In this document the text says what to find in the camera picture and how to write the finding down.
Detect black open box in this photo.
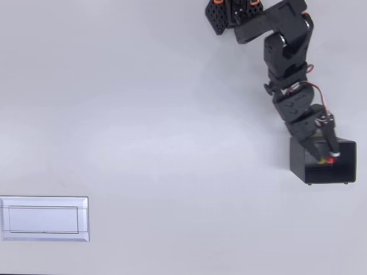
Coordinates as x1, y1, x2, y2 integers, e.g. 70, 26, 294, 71
289, 136, 358, 186

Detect black base plate orange clamps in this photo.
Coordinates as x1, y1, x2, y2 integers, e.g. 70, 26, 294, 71
204, 0, 265, 37

